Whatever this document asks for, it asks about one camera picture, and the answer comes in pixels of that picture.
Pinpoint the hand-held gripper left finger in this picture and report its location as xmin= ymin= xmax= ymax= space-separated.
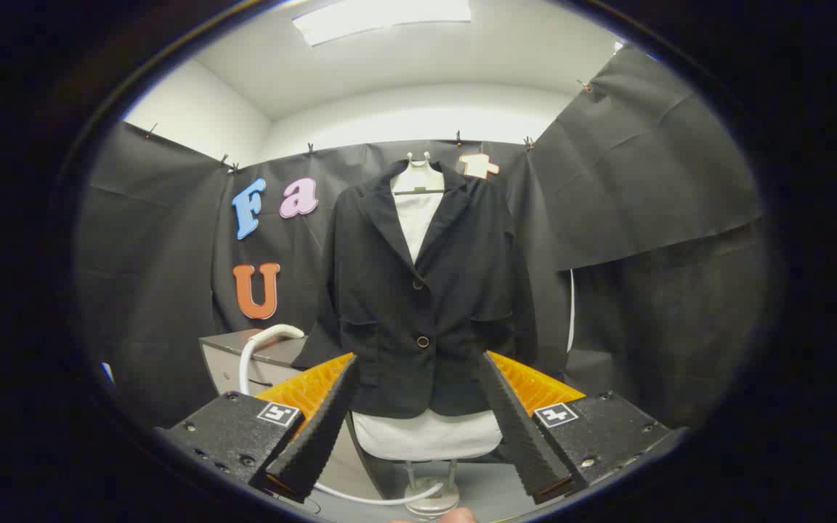
xmin=153 ymin=353 xmax=361 ymax=503

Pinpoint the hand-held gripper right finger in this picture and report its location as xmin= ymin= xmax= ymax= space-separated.
xmin=477 ymin=351 xmax=690 ymax=505

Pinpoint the white garment steamer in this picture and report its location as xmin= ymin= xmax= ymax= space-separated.
xmin=239 ymin=324 xmax=306 ymax=397

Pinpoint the black blazer jacket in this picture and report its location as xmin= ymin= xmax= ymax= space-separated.
xmin=291 ymin=158 xmax=539 ymax=418

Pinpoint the white padded garment form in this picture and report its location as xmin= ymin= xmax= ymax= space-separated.
xmin=352 ymin=190 xmax=504 ymax=463

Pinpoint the metal garment stand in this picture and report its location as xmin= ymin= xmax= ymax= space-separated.
xmin=404 ymin=459 xmax=461 ymax=518

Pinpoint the grey cabinet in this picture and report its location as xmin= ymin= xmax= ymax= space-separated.
xmin=199 ymin=328 xmax=361 ymax=502

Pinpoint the white plastic hanger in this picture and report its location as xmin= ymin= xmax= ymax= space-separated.
xmin=392 ymin=152 xmax=445 ymax=195

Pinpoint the black backdrop cloth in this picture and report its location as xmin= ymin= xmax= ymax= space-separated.
xmin=73 ymin=44 xmax=764 ymax=429

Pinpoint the row of black clips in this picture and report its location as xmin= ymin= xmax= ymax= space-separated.
xmin=144 ymin=78 xmax=594 ymax=175

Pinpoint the large ceiling light panel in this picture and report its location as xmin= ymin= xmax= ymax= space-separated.
xmin=293 ymin=0 xmax=472 ymax=46

